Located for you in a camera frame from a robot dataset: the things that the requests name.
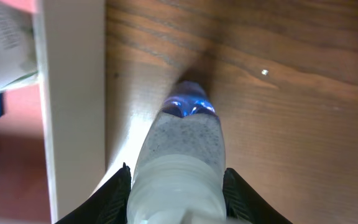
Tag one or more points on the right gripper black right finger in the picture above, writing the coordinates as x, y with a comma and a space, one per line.
245, 204

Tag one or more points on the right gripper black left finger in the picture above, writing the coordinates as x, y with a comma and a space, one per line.
108, 205

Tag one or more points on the clear spray bottle dark base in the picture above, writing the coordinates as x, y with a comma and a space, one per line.
181, 165

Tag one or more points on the green white soap bar pack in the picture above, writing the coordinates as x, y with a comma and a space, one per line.
18, 63

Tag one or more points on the white box pink interior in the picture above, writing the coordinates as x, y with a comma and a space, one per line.
69, 40

